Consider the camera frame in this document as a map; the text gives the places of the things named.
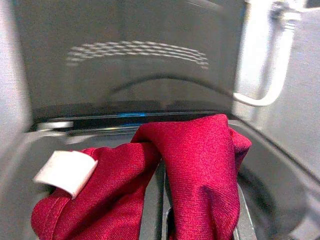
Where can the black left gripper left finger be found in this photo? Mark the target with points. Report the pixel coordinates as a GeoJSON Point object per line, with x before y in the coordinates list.
{"type": "Point", "coordinates": [156, 212]}

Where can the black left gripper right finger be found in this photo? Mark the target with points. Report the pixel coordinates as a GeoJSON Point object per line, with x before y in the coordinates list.
{"type": "Point", "coordinates": [243, 220]}

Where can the red cloth garment with white tag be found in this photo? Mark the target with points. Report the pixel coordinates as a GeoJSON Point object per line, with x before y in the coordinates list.
{"type": "Point", "coordinates": [200, 170]}

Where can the grey top-loading washing machine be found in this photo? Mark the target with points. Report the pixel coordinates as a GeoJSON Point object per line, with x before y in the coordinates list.
{"type": "Point", "coordinates": [275, 180]}

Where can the dark glass washing machine lid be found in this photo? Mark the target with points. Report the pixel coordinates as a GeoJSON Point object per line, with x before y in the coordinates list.
{"type": "Point", "coordinates": [130, 75]}

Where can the silver metal water tap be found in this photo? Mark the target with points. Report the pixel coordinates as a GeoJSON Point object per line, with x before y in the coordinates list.
{"type": "Point", "coordinates": [285, 12]}

